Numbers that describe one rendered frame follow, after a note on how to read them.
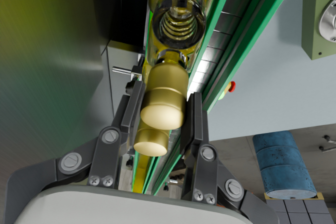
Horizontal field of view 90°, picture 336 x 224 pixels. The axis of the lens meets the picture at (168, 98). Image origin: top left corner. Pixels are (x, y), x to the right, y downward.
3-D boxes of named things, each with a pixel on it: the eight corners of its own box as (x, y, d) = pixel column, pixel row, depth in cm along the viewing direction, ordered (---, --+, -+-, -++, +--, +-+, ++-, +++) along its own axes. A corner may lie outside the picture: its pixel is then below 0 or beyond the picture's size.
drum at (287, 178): (293, 142, 262) (317, 200, 210) (255, 147, 286) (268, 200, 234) (291, 125, 229) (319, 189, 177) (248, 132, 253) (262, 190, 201)
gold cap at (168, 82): (151, 57, 14) (139, 98, 11) (193, 66, 14) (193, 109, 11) (147, 87, 16) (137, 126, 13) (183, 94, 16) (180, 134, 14)
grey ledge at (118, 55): (117, 27, 47) (103, 49, 40) (148, 34, 48) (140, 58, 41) (123, 154, 119) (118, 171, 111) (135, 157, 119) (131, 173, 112)
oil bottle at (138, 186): (137, 167, 107) (125, 222, 89) (146, 169, 108) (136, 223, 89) (137, 170, 112) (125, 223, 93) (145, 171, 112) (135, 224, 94)
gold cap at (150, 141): (178, 117, 19) (175, 153, 16) (155, 125, 21) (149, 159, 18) (158, 100, 17) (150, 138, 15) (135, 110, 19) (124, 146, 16)
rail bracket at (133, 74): (122, 41, 40) (102, 79, 31) (150, 47, 41) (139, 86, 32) (123, 55, 43) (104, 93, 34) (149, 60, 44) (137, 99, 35)
